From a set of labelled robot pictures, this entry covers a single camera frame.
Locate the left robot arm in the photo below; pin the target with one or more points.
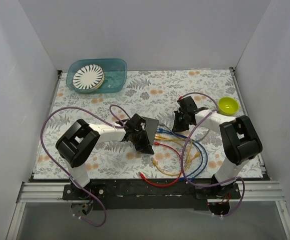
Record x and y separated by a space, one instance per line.
77 143

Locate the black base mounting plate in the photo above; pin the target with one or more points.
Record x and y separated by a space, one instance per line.
103 189

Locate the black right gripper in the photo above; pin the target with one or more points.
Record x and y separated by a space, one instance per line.
180 120

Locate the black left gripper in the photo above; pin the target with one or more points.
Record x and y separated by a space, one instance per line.
141 137

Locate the lime green bowl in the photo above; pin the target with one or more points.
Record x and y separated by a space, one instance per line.
228 106

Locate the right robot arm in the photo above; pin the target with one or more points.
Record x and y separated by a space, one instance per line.
239 138

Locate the teal plastic basin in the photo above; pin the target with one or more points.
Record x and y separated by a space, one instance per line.
115 70

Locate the white black striped plate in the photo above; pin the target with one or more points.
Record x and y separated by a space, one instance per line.
89 77

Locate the black network switch box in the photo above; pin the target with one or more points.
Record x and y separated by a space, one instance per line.
151 128

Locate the aluminium frame rail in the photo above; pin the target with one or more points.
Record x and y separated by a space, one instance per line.
53 191

